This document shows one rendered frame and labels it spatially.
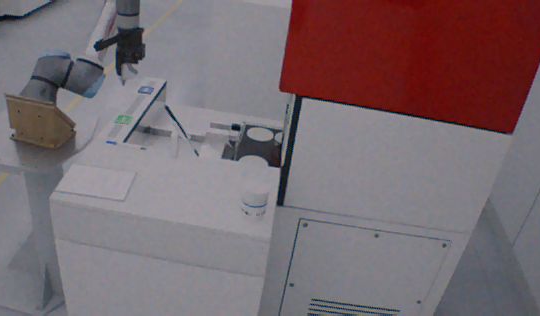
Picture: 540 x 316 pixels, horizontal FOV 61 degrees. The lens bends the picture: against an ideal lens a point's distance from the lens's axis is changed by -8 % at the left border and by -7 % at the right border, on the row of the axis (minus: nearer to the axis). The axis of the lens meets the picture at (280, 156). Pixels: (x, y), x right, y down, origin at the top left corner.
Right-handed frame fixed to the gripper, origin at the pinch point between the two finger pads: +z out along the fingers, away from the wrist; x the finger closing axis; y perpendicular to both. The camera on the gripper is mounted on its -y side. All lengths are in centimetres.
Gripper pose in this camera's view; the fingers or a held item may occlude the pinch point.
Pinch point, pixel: (121, 81)
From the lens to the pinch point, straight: 174.8
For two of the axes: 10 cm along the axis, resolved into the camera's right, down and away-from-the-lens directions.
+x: 0.7, -5.1, 8.6
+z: -1.4, 8.5, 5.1
